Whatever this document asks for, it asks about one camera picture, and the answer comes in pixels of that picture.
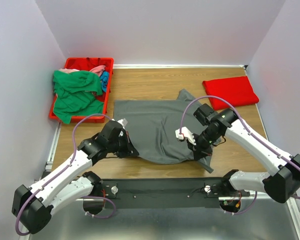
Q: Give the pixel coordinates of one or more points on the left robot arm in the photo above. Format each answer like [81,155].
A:
[35,205]

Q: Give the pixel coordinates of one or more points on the blue t shirt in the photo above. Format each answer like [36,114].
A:
[104,79]

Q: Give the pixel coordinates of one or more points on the folded red t shirt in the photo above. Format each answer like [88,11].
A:
[235,90]

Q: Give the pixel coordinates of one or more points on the aluminium frame rail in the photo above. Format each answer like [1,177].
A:
[250,215]

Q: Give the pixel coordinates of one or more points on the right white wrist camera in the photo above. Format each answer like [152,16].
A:
[184,134]

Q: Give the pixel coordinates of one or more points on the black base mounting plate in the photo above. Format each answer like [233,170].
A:
[162,193]

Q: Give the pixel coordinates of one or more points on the red plastic bin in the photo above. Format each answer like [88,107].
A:
[86,64]

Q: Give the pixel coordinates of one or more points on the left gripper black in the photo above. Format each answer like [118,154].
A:
[130,150]

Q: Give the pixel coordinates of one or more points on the pink t shirt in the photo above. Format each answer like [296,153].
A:
[98,70]

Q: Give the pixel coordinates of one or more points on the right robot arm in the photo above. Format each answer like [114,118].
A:
[282,176]

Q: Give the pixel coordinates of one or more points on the green t shirt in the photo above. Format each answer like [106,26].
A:
[76,94]

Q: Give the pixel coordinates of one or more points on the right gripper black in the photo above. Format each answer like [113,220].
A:
[199,151]

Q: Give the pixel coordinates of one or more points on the grey t shirt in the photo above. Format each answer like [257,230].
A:
[151,125]

